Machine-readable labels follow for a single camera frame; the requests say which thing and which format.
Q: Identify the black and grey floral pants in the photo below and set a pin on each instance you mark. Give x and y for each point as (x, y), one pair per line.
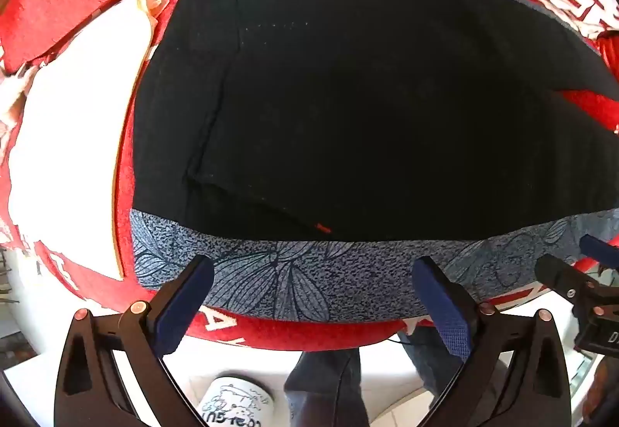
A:
(338, 117)

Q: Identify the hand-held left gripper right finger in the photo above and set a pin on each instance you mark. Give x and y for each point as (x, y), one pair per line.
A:
(442, 311)

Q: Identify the white cartoon print mug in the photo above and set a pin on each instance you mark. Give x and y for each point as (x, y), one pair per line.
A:
(237, 400)

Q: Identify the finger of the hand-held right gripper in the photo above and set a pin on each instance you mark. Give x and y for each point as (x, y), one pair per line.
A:
(563, 277)
(602, 249)

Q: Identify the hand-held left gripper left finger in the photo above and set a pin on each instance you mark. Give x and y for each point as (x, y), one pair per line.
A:
(186, 306)

